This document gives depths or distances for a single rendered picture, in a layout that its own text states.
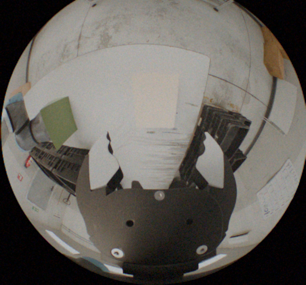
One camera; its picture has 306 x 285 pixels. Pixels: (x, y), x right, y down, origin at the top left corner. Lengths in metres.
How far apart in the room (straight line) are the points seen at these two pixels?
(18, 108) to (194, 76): 0.67
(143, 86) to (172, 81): 0.08
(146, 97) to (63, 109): 0.38
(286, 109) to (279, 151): 0.83
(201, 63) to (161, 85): 0.19
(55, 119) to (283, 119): 2.84
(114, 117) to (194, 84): 0.33
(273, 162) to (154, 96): 2.62
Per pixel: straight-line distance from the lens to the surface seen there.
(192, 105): 0.36
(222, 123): 0.79
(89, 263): 0.27
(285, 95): 2.56
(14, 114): 0.48
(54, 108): 0.46
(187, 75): 0.34
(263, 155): 2.72
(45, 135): 0.46
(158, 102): 0.25
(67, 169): 0.58
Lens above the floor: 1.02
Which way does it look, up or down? 57 degrees down
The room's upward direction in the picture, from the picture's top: 180 degrees clockwise
